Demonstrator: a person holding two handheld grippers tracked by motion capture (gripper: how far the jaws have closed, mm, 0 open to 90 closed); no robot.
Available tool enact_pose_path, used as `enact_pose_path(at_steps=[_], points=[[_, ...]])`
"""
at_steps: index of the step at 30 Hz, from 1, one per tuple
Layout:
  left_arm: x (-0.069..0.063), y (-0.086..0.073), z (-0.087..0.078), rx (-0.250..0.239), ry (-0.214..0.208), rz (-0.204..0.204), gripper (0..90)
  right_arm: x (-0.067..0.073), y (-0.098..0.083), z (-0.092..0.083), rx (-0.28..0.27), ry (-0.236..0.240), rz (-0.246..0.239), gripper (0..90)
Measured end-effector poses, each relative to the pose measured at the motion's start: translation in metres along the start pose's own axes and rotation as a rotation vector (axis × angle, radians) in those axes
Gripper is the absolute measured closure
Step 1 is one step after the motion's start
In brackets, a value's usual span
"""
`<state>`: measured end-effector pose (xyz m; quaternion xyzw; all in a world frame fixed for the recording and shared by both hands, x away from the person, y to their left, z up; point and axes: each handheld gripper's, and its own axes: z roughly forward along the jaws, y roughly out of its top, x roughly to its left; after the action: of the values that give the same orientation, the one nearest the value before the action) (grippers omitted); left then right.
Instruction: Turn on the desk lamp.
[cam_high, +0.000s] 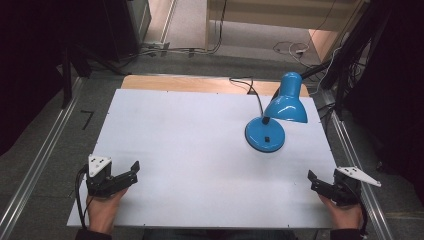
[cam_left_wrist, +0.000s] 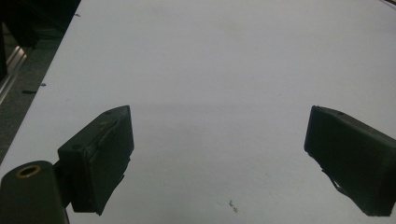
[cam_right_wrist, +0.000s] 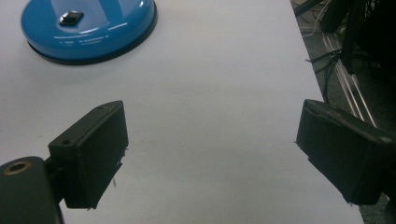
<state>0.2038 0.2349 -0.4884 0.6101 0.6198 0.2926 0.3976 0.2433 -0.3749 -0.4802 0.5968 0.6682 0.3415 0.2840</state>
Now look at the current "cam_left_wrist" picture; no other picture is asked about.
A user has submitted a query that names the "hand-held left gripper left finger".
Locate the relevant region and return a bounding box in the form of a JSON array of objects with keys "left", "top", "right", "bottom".
[{"left": 53, "top": 105, "right": 135, "bottom": 217}]

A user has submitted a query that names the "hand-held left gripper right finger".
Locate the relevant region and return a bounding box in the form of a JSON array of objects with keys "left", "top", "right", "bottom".
[{"left": 304, "top": 105, "right": 396, "bottom": 217}]

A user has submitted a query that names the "metal stand rail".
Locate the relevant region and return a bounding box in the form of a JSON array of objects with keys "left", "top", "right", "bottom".
[{"left": 0, "top": 46, "right": 30, "bottom": 105}]

